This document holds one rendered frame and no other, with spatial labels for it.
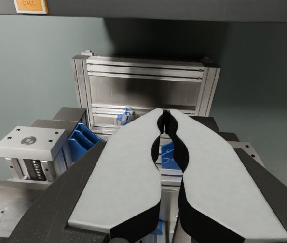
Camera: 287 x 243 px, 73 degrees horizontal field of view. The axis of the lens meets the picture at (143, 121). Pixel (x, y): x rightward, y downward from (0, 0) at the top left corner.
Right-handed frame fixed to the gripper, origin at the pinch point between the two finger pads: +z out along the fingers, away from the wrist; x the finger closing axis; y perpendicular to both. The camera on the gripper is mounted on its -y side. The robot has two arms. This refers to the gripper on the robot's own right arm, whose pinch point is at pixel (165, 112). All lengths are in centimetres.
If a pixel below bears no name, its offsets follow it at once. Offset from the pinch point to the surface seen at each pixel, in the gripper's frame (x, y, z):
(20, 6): -23.6, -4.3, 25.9
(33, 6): -21.3, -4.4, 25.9
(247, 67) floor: 61, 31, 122
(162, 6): 0.1, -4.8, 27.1
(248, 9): 14.1, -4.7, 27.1
